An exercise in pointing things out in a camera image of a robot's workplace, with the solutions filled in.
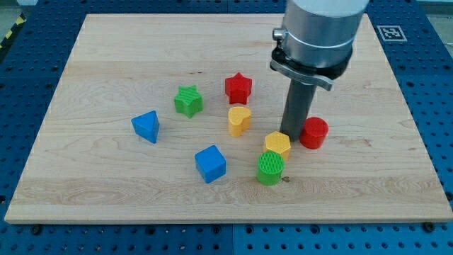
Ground yellow black hazard tape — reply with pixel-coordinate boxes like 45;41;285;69
1;13;27;51

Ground red star block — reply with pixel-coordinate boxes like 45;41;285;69
225;72;253;105

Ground yellow heart block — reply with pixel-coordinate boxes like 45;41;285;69
228;106;252;137

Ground light wooden board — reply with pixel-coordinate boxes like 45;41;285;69
5;14;452;224

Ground white fiducial marker tag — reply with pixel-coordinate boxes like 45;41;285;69
377;25;407;42

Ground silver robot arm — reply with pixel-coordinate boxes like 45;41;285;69
270;0;369;91

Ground blue cube block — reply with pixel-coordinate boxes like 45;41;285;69
195;145;227;183

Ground yellow hexagon block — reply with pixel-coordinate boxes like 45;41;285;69
263;131;291;161

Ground green cylinder block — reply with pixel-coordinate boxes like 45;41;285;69
256;151;285;186

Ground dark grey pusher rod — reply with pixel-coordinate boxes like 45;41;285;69
280;80;316;142

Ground red cylinder block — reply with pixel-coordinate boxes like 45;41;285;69
299;117;329;149

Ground blue triangle block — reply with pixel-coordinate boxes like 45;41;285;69
131;110;160;144

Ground green star block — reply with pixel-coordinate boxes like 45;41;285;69
174;85;203;118

